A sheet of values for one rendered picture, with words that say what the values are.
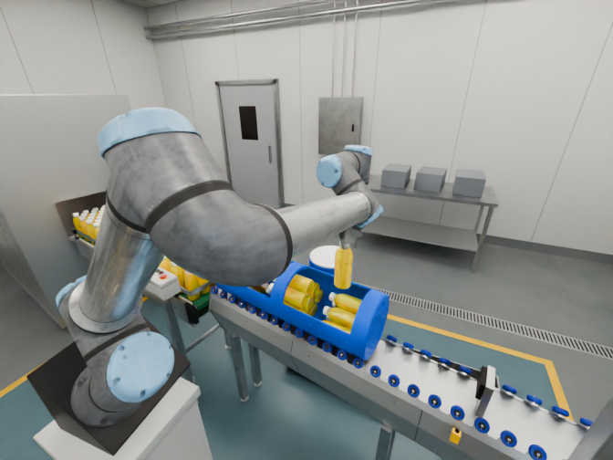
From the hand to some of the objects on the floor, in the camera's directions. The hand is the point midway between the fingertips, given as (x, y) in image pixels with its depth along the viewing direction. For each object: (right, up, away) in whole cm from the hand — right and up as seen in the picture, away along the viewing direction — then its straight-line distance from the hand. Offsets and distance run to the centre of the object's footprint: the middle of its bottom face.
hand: (345, 243), depth 109 cm
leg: (+22, -140, +44) cm, 148 cm away
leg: (-52, -112, +104) cm, 162 cm away
